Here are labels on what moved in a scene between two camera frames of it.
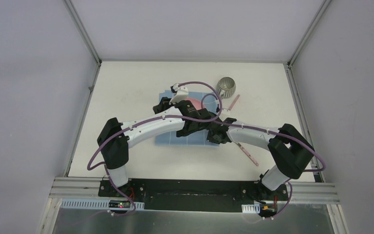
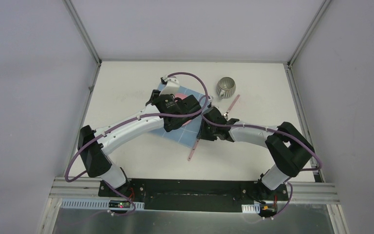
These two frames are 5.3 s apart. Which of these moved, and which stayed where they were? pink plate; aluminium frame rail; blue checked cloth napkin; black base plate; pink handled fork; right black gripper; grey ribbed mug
Moved: pink handled fork; pink plate; blue checked cloth napkin
Stayed: aluminium frame rail; grey ribbed mug; black base plate; right black gripper
